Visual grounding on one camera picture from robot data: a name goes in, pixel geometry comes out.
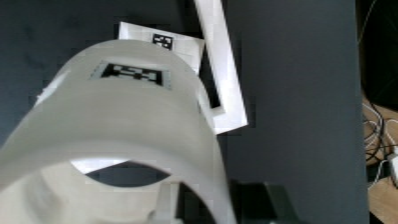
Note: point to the white lamp base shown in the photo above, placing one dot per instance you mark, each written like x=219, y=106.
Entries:
x=185, y=46

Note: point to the white lamp shade cone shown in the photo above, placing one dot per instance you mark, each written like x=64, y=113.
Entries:
x=116, y=136

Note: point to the white U-shaped fence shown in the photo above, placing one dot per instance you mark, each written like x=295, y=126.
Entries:
x=229, y=116

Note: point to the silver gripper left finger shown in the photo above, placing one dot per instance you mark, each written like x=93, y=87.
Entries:
x=164, y=214

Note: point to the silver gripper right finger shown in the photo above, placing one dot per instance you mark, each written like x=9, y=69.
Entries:
x=261, y=204

